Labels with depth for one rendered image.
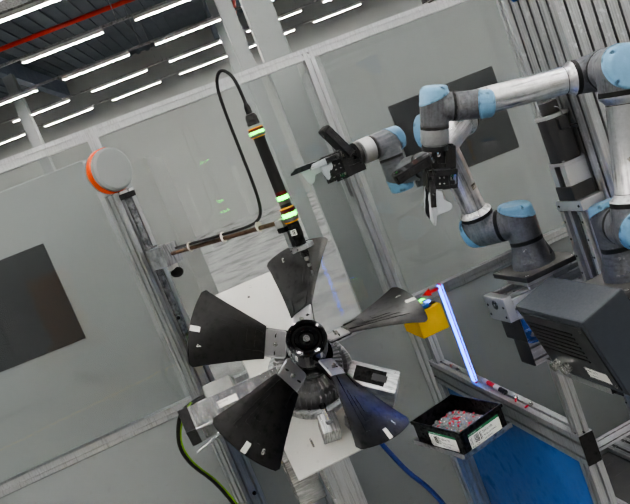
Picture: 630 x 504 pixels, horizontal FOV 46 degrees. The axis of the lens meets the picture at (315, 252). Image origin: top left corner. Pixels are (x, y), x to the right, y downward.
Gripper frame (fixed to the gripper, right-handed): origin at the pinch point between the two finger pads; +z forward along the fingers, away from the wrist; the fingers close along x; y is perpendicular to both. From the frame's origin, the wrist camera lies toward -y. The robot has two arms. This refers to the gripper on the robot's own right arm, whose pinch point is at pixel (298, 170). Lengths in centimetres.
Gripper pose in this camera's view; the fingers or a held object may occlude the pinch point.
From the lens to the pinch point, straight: 214.6
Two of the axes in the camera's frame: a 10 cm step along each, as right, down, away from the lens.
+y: 3.6, 9.2, 1.5
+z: -8.4, 3.9, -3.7
